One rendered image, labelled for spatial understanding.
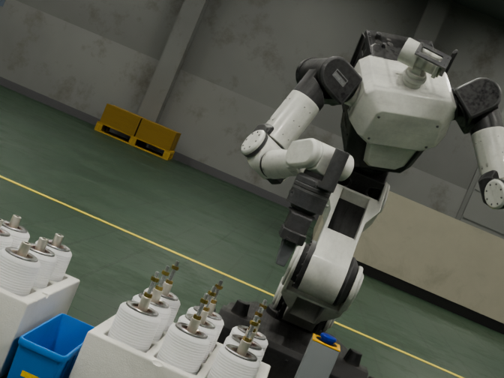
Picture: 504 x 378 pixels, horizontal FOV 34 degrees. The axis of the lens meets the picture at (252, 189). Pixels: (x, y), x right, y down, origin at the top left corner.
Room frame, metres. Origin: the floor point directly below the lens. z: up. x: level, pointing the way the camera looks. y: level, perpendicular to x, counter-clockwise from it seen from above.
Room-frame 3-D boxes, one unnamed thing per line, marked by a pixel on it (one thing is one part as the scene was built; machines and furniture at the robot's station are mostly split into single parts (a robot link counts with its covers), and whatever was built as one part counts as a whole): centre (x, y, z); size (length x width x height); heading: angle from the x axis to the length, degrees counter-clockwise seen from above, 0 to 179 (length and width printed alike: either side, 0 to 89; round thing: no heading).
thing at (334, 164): (1.89, -0.14, 0.68); 0.11 x 0.11 x 0.11; 31
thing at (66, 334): (1.84, 0.26, 0.06); 0.30 x 0.11 x 0.12; 177
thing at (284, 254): (1.87, -0.13, 0.48); 0.03 x 0.02 x 0.06; 91
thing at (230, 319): (2.61, -0.30, 0.19); 0.64 x 0.52 x 0.33; 176
